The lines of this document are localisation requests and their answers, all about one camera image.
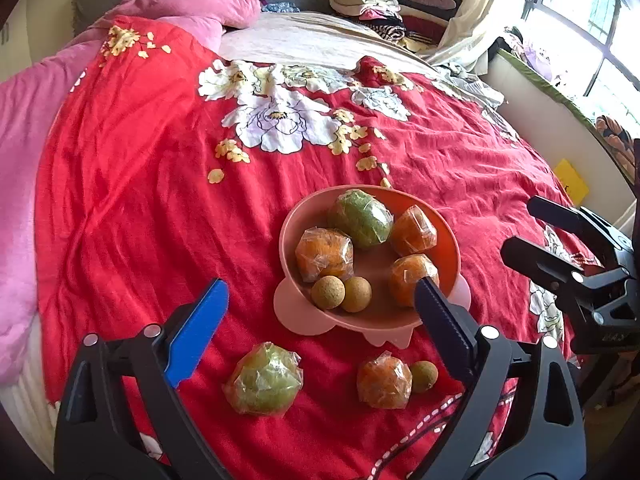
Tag pile of folded clothes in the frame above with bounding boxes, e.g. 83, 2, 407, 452
329, 0, 462, 54

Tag pink footed fruit bowl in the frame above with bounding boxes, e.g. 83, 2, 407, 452
273, 185, 472, 349

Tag red floral bedspread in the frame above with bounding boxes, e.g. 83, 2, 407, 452
36, 19, 589, 479

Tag wrapped orange bowl left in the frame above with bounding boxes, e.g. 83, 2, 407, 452
295, 228, 354, 283

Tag pink pillow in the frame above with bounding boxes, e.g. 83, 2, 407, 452
103, 0, 262, 28

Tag window frame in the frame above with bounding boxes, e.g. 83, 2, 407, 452
522, 0, 639, 100

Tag wrapped orange bowl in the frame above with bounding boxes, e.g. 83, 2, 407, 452
388, 254, 439, 308
295, 228, 354, 283

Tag wrapped orange bowl front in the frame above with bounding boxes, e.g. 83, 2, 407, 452
388, 254, 439, 308

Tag beige bed sheet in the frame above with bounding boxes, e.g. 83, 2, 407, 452
218, 12, 469, 99

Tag wrapped green fruit in bowl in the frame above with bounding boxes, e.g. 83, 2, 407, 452
328, 188, 394, 249

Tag cream curtain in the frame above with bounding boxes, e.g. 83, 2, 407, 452
426, 0, 525, 70

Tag crumpled patterned cloth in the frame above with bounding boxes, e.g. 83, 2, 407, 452
434, 62, 506, 110

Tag green fruit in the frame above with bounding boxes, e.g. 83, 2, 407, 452
328, 188, 394, 249
224, 341, 304, 416

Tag yellow paper on floor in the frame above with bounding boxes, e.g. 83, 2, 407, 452
553, 158, 589, 206

